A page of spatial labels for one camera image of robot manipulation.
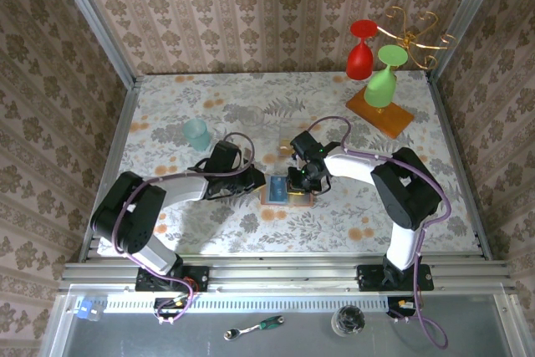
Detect floral tablecloth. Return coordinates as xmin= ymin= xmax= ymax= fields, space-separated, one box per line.
xmin=96 ymin=71 xmax=482 ymax=257

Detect teal frosted plastic cup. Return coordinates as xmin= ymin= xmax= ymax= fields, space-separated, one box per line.
xmin=182 ymin=118 xmax=212 ymax=152

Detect clear drinking glass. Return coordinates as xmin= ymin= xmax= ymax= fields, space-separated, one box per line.
xmin=238 ymin=105 xmax=267 ymax=128

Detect green plastic goblet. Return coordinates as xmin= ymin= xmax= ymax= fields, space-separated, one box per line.
xmin=363 ymin=44 xmax=410 ymax=110

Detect red plastic goblet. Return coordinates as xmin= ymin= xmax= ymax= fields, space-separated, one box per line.
xmin=345 ymin=19 xmax=380 ymax=81

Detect clear jar dark contents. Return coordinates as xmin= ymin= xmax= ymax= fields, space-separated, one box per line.
xmin=331 ymin=305 xmax=366 ymax=337

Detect grey metal shelf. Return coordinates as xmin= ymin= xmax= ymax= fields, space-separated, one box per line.
xmin=39 ymin=283 xmax=530 ymax=357

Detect small blue plastic box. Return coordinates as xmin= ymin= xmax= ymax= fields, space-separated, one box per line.
xmin=74 ymin=300 xmax=104 ymax=323

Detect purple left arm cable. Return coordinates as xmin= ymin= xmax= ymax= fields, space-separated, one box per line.
xmin=112 ymin=132 xmax=257 ymax=325

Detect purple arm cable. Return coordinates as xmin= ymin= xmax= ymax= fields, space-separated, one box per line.
xmin=297 ymin=115 xmax=452 ymax=349
xmin=112 ymin=132 xmax=257 ymax=325

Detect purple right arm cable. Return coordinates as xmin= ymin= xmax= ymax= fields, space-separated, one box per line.
xmin=297 ymin=115 xmax=452 ymax=349

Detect gold wire rack wooden base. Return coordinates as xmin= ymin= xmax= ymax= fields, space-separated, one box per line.
xmin=345 ymin=5 xmax=457 ymax=140

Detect aluminium table side rail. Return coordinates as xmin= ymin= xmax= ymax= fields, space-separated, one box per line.
xmin=78 ymin=76 xmax=141 ymax=264
xmin=425 ymin=72 xmax=493 ymax=261

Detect white slotted cable duct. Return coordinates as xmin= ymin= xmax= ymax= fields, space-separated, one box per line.
xmin=103 ymin=298 xmax=390 ymax=314

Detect green handled ratchet wrench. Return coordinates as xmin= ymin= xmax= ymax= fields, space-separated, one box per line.
xmin=223 ymin=315 xmax=285 ymax=341

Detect black cable connector block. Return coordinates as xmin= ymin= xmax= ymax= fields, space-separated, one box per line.
xmin=386 ymin=296 xmax=415 ymax=319
xmin=153 ymin=296 xmax=190 ymax=319

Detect aluminium frame post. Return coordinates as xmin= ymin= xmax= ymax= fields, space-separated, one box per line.
xmin=425 ymin=0 xmax=509 ymax=82
xmin=48 ymin=0 xmax=139 ymax=89

